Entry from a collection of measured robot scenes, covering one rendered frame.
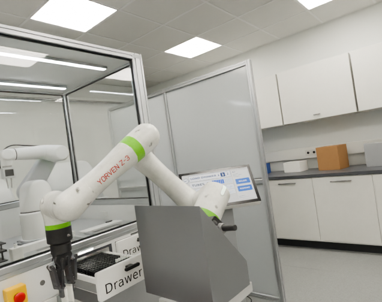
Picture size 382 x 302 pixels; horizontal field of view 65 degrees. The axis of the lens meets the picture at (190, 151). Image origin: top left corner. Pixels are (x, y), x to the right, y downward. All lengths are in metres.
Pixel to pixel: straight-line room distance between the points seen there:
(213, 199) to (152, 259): 0.36
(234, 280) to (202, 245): 0.23
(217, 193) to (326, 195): 2.60
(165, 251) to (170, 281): 0.12
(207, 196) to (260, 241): 1.52
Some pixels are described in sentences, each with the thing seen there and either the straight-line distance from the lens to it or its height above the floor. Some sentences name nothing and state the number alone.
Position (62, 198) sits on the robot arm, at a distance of 1.12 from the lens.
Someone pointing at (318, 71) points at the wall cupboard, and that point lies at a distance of 4.17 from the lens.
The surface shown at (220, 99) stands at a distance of 2.80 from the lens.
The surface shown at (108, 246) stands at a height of 0.92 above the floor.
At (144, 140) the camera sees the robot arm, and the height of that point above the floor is 1.41.
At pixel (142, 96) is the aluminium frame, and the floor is 1.72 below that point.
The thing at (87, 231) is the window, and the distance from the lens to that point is 1.62.
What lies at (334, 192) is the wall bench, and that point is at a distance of 3.79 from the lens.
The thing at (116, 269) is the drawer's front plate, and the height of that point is 0.91.
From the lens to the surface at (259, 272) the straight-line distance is 2.91.
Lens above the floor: 1.33
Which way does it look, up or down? 1 degrees up
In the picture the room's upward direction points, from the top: 8 degrees counter-clockwise
